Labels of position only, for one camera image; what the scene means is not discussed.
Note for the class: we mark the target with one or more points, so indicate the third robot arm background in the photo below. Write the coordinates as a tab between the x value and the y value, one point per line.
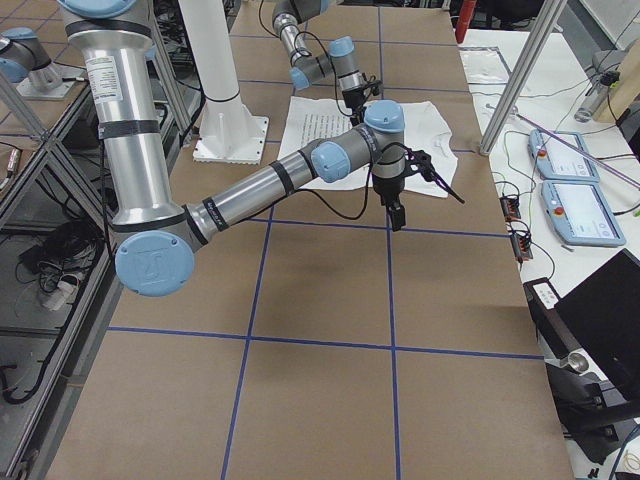
26	64

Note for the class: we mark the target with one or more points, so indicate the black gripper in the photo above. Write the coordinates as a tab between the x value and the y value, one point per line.
354	99
387	188

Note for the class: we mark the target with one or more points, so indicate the white long-sleeve printed shirt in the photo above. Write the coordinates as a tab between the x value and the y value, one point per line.
310	119

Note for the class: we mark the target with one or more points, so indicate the upper blue teach pendant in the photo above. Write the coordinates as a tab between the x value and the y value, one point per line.
556	161

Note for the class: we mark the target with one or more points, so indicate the blue teach pendant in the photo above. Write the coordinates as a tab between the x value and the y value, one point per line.
556	161
580	214

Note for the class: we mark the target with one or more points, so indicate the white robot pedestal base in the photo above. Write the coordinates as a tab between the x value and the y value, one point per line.
228	132

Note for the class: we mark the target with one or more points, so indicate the black laptop screen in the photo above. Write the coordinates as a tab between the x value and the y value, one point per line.
602	313

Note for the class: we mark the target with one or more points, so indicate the clear plastic document sleeve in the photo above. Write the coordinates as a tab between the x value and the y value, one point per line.
484	65

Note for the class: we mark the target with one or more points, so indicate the aluminium frame post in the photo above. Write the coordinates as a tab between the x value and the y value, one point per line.
536	40

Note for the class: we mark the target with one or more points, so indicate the white power strip floor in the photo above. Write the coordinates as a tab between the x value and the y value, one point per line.
65	289

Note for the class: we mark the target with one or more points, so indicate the red fire extinguisher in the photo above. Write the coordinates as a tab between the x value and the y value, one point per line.
465	16

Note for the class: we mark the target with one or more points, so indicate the lower blue teach pendant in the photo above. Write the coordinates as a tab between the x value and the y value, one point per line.
580	214

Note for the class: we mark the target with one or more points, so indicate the black box with white label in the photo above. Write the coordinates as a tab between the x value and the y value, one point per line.
542	299

